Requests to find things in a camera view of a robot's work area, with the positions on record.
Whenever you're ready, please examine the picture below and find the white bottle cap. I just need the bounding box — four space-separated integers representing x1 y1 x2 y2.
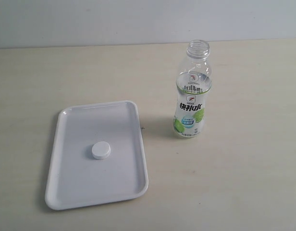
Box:
91 141 111 160

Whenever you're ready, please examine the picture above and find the clear plastic drink bottle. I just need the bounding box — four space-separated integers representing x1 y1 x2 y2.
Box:
173 39 212 138

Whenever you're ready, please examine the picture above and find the white plastic tray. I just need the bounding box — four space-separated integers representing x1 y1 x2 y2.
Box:
45 101 148 210

